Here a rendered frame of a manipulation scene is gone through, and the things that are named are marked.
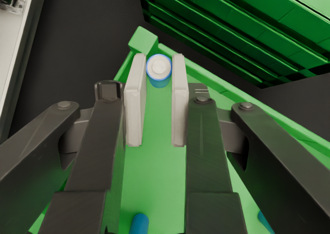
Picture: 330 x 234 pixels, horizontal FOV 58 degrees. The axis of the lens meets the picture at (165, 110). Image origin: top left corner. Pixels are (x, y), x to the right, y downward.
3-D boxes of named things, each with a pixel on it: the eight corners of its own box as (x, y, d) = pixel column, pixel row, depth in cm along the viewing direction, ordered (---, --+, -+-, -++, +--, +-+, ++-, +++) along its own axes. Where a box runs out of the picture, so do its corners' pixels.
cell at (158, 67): (173, 73, 26) (178, 61, 19) (163, 92, 26) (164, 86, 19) (155, 63, 26) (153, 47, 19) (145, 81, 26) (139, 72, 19)
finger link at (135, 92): (141, 147, 15) (125, 147, 15) (146, 95, 21) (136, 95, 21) (139, 90, 13) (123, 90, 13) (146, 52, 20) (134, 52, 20)
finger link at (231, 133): (189, 122, 12) (262, 124, 12) (184, 81, 17) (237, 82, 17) (187, 154, 13) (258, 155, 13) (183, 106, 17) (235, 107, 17)
